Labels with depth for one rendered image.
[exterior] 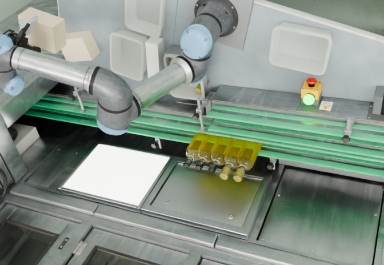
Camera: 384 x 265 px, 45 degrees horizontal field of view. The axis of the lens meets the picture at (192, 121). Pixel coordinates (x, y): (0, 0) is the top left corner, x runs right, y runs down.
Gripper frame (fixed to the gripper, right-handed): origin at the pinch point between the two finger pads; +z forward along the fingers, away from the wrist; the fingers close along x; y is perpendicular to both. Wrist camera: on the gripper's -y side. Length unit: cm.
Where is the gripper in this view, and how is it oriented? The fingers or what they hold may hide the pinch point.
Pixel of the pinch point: (40, 32)
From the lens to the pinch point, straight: 195.6
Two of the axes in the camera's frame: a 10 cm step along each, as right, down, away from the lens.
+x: -1.1, 7.3, 6.8
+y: -9.1, -3.5, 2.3
